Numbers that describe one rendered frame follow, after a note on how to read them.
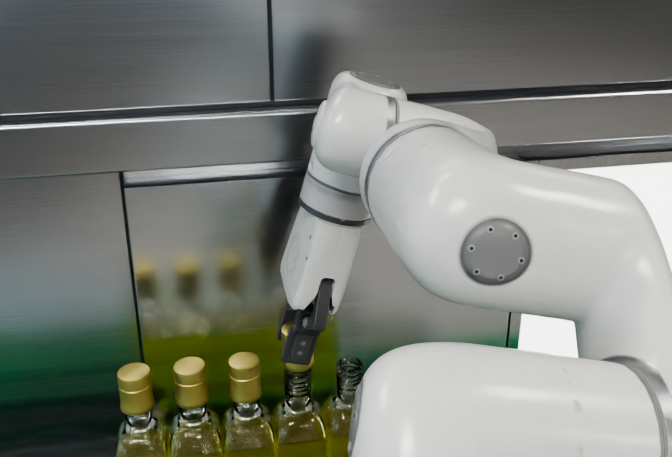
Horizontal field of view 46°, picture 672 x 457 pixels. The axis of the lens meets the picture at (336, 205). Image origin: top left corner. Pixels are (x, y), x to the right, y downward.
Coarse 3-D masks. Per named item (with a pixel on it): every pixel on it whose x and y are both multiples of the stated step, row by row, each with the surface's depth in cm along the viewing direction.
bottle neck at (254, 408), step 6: (234, 402) 85; (252, 402) 84; (258, 402) 86; (234, 408) 86; (240, 408) 85; (246, 408) 85; (252, 408) 85; (258, 408) 86; (234, 414) 86; (240, 414) 85; (246, 414) 85; (252, 414) 85; (258, 414) 86
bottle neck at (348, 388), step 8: (344, 360) 87; (352, 360) 87; (360, 360) 87; (336, 368) 87; (344, 368) 86; (352, 368) 88; (360, 368) 86; (336, 376) 87; (344, 376) 86; (352, 376) 86; (360, 376) 86; (336, 384) 87; (344, 384) 86; (352, 384) 86; (344, 392) 86; (352, 392) 86; (336, 400) 88; (344, 400) 87; (352, 400) 87
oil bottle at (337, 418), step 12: (336, 396) 89; (324, 408) 90; (336, 408) 88; (348, 408) 87; (324, 420) 89; (336, 420) 87; (348, 420) 87; (336, 432) 87; (348, 432) 87; (336, 444) 87; (336, 456) 88; (348, 456) 88
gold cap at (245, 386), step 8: (240, 352) 85; (248, 352) 85; (232, 360) 84; (240, 360) 84; (248, 360) 84; (256, 360) 84; (232, 368) 83; (240, 368) 82; (248, 368) 82; (256, 368) 83; (232, 376) 83; (240, 376) 83; (248, 376) 83; (256, 376) 84; (232, 384) 84; (240, 384) 83; (248, 384) 83; (256, 384) 84; (232, 392) 84; (240, 392) 83; (248, 392) 83; (256, 392) 84; (240, 400) 84; (248, 400) 84
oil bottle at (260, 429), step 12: (264, 408) 88; (228, 420) 86; (240, 420) 85; (252, 420) 85; (264, 420) 86; (228, 432) 85; (240, 432) 85; (252, 432) 85; (264, 432) 85; (228, 444) 85; (240, 444) 85; (252, 444) 85; (264, 444) 85; (228, 456) 85; (240, 456) 85; (252, 456) 86; (264, 456) 86
